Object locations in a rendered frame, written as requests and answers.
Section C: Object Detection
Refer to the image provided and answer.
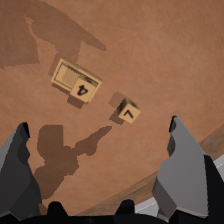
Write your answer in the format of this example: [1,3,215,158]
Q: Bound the tan cube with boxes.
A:
[70,74,97,103]
[117,98,141,124]

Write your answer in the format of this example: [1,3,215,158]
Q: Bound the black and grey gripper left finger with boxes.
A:
[0,122,42,224]

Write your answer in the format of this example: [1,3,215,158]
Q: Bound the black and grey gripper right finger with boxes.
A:
[152,116,224,224]

